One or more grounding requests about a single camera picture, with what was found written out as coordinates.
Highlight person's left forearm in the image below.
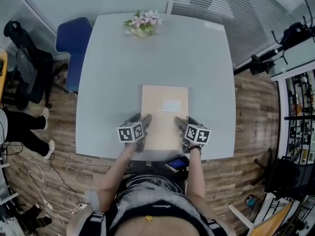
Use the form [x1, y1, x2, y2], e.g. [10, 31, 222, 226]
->
[97, 143, 139, 203]

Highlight white power strip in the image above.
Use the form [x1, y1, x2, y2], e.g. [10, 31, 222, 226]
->
[42, 197, 54, 210]

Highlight black display shelf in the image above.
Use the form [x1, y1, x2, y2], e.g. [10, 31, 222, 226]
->
[284, 70, 315, 165]

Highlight person's grey striped top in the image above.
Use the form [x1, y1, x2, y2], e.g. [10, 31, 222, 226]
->
[65, 173, 238, 236]

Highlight blue chair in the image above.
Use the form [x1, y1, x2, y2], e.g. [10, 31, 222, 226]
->
[55, 17, 94, 95]

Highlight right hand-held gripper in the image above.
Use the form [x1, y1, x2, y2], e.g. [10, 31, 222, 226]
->
[174, 116, 212, 154]

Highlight white floor cable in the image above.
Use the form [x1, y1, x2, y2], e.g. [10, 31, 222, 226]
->
[13, 148, 83, 227]

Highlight orange wooden desk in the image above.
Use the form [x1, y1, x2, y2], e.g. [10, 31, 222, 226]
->
[0, 48, 8, 103]

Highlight orange board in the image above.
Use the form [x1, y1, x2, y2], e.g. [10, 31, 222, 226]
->
[252, 200, 295, 236]

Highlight black office chair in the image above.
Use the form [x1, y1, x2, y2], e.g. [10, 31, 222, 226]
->
[3, 20, 54, 111]

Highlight black floor cable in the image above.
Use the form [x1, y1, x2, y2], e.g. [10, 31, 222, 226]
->
[50, 153, 84, 206]

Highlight grey backpack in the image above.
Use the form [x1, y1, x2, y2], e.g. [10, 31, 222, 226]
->
[15, 46, 38, 94]

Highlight beige folder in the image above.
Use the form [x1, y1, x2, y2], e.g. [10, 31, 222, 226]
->
[140, 84, 189, 152]

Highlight black camera on stand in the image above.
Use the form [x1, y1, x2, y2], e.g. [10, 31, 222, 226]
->
[249, 54, 277, 76]

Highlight phone with blue screen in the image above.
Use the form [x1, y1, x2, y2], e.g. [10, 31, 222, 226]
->
[165, 157, 189, 174]

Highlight black mesh chair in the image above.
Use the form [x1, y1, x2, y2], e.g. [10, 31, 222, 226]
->
[254, 148, 315, 202]

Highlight pink flowers in pot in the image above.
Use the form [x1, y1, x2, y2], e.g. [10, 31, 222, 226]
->
[123, 9, 163, 38]

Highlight black bag on floor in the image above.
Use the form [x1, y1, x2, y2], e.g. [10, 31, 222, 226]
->
[19, 204, 53, 229]

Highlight white sticker on table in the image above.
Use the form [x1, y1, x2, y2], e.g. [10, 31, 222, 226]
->
[203, 21, 225, 31]

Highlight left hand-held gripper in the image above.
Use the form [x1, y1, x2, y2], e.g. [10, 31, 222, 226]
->
[116, 112, 153, 153]

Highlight white table frame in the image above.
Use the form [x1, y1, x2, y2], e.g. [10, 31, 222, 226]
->
[228, 193, 276, 231]

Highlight person's right forearm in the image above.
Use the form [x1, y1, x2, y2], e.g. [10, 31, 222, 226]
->
[186, 145, 208, 203]

